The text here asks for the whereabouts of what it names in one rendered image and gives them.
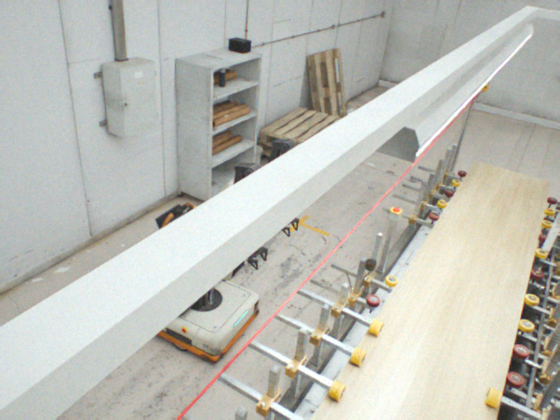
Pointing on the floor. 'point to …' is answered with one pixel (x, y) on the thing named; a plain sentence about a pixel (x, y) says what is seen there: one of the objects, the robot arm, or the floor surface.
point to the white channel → (207, 247)
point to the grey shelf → (202, 176)
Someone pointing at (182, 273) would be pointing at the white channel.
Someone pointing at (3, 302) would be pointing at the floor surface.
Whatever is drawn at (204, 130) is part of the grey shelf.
